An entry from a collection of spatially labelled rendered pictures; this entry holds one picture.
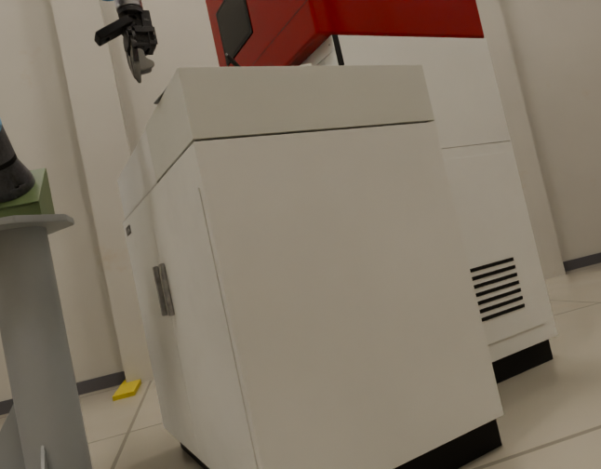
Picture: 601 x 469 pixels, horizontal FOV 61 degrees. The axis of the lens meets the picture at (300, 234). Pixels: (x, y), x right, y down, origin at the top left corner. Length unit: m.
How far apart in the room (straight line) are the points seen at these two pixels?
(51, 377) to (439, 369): 1.01
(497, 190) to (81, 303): 2.74
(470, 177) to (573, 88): 3.28
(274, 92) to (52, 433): 1.06
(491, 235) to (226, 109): 1.15
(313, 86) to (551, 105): 3.87
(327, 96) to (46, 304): 0.95
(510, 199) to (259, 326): 1.25
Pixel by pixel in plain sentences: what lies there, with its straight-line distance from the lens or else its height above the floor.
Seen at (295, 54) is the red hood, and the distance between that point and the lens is 1.80.
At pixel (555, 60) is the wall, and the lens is 5.07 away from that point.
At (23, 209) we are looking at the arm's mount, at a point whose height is 0.85.
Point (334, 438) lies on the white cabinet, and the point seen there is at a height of 0.19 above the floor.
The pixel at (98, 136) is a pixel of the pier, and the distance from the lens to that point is 3.66.
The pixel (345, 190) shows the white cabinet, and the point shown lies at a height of 0.68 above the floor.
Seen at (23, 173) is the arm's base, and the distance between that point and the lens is 1.62.
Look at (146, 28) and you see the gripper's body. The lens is 1.62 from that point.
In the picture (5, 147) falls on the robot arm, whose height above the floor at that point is 1.01.
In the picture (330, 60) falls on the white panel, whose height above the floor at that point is 1.15.
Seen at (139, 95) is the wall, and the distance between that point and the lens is 3.89.
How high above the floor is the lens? 0.55
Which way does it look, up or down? 3 degrees up
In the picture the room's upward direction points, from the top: 12 degrees counter-clockwise
